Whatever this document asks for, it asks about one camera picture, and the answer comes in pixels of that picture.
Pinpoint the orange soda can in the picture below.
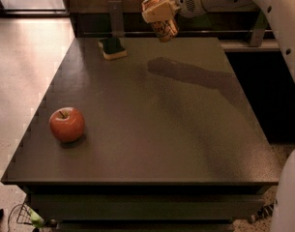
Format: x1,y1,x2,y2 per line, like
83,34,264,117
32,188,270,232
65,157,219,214
141,0,178,43

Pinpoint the red apple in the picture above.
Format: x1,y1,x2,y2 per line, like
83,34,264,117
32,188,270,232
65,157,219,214
49,107,85,143

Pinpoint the metal shelf bracket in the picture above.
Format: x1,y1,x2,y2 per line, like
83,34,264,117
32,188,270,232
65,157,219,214
248,12,269,47
108,1,125,37

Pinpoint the yellow green sponge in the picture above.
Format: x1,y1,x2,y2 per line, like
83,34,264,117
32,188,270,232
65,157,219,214
99,37,127,60

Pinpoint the wire basket with green item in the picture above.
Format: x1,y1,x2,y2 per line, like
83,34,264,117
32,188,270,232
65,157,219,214
7,203,58,231

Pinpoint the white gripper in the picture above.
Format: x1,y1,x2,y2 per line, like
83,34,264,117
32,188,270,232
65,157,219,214
142,0,202,23

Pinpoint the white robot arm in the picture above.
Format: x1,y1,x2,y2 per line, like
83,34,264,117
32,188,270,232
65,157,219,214
141,0,295,232

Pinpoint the right metal shelf bracket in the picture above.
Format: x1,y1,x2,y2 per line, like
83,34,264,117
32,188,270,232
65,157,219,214
248,12,269,47

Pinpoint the black white striped stick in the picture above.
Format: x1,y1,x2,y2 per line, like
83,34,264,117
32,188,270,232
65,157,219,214
248,204,274,223

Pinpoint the left metal shelf bracket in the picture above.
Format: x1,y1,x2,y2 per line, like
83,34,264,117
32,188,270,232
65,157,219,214
108,1,125,37

